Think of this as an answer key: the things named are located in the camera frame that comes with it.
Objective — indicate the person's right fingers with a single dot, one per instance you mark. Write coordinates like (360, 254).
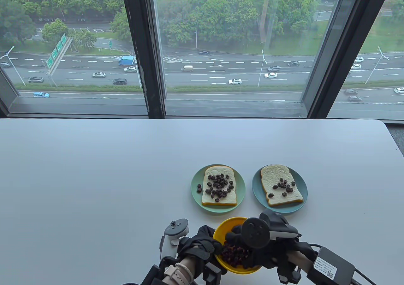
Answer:
(235, 237)

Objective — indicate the black and grey wrist controller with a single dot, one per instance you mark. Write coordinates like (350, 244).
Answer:
(257, 233)

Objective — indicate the green round plate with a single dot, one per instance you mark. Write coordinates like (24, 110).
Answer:
(195, 196)

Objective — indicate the blue round plate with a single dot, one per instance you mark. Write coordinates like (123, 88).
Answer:
(257, 190)

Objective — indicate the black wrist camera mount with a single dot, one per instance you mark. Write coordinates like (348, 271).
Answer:
(210, 273)

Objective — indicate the heap of raisins in bowl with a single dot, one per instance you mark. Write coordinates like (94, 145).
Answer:
(235, 255)

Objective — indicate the person's left fingers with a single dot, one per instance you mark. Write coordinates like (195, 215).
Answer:
(212, 245)

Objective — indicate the white bread slice many raisins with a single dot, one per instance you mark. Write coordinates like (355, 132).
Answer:
(210, 199)

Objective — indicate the yellow bowl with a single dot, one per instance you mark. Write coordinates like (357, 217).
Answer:
(225, 226)

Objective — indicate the white and grey wrist controller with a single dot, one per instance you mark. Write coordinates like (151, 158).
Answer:
(173, 234)

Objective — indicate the black labelled wrist camera box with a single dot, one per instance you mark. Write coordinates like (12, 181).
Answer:
(331, 267)

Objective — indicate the small group of raisins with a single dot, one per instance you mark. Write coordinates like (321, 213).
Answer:
(284, 187)

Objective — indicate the dark window frame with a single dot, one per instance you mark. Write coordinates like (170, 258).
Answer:
(148, 61)

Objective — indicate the person's left forearm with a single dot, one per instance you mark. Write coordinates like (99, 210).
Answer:
(192, 263)

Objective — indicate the white bread slice few raisins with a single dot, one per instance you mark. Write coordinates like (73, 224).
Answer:
(271, 177)

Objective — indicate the person's right forearm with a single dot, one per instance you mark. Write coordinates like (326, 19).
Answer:
(300, 259)

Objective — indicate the person's left hand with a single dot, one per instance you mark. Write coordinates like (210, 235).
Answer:
(199, 242)

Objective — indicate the person's right hand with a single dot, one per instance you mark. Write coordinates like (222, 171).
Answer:
(271, 255)

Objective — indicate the beige wristwatch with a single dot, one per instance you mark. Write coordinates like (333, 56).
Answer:
(178, 274)

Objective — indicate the large group of raisins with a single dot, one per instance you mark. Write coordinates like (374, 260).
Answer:
(218, 185)

